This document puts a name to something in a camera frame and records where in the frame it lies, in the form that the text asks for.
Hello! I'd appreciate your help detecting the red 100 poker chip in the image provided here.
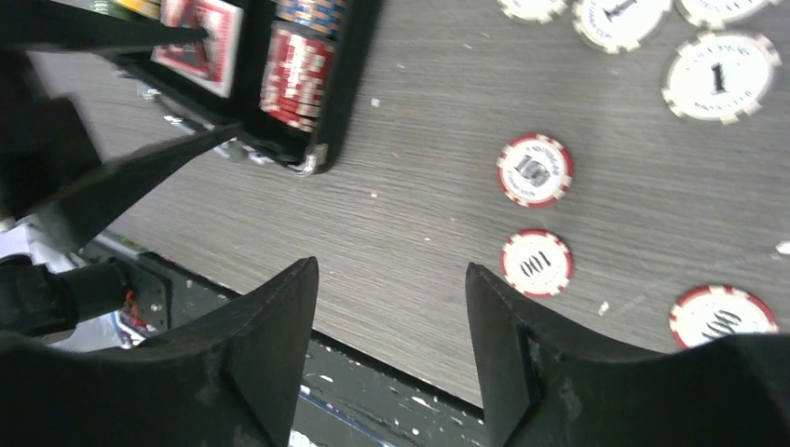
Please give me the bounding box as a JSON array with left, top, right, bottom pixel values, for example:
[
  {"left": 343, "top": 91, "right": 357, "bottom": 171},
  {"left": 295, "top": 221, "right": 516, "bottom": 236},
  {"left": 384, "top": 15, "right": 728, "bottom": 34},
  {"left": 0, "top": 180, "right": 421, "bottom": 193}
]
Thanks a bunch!
[
  {"left": 500, "top": 229, "right": 574, "bottom": 298},
  {"left": 668, "top": 285, "right": 779, "bottom": 348},
  {"left": 497, "top": 133, "right": 574, "bottom": 208}
]

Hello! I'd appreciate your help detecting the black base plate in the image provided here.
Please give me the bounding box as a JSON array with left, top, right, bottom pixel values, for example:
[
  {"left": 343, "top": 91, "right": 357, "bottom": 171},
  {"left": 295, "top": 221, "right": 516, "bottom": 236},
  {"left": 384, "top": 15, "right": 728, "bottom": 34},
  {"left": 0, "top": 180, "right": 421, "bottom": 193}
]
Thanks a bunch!
[{"left": 77, "top": 236, "right": 488, "bottom": 446}]

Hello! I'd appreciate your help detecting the black poker set case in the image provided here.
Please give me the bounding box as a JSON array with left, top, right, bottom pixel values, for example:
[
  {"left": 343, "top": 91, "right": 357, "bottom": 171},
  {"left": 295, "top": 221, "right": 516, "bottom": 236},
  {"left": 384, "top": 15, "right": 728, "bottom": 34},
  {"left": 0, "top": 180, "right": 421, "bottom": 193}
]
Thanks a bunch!
[{"left": 91, "top": 1, "right": 383, "bottom": 175}]

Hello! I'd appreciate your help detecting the white poker chip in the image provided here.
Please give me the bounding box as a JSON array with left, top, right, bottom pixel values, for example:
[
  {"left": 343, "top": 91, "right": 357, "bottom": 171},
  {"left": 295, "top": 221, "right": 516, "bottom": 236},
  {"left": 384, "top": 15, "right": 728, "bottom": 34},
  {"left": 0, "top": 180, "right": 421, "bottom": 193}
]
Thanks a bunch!
[
  {"left": 661, "top": 31, "right": 783, "bottom": 126},
  {"left": 498, "top": 0, "right": 568, "bottom": 24},
  {"left": 572, "top": 0, "right": 673, "bottom": 54},
  {"left": 674, "top": 0, "right": 782, "bottom": 30}
]

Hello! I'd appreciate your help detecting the red playing card deck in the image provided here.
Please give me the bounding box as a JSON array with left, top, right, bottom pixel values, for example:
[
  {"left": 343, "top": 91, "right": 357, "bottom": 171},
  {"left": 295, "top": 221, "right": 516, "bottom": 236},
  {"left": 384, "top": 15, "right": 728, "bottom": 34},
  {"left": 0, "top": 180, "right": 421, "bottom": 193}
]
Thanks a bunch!
[{"left": 151, "top": 0, "right": 244, "bottom": 98}]

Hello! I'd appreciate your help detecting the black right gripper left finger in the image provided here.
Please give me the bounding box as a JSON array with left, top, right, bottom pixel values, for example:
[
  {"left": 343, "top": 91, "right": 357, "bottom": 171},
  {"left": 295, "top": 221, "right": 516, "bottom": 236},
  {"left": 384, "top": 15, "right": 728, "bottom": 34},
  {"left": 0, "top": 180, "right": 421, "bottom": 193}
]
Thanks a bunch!
[{"left": 1, "top": 257, "right": 319, "bottom": 446}]

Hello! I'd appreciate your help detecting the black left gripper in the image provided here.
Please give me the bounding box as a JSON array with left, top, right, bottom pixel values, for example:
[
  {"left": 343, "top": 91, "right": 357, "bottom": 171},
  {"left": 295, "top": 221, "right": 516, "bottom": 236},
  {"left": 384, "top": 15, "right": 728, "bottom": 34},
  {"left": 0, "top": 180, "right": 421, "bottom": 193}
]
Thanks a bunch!
[{"left": 1, "top": 1, "right": 241, "bottom": 251}]

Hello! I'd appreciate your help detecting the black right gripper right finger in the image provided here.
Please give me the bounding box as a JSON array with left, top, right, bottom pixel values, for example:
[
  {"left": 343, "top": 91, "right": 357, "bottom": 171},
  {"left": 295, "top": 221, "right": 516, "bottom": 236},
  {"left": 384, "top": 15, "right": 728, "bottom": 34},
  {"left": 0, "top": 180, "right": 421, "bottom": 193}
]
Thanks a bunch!
[{"left": 466, "top": 263, "right": 789, "bottom": 447}]

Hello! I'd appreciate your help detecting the blue red chip stack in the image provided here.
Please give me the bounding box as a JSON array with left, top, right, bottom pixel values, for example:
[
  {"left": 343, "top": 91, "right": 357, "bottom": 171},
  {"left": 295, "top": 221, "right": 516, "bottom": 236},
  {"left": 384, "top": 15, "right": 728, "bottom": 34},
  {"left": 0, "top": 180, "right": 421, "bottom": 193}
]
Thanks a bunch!
[{"left": 259, "top": 0, "right": 347, "bottom": 132}]

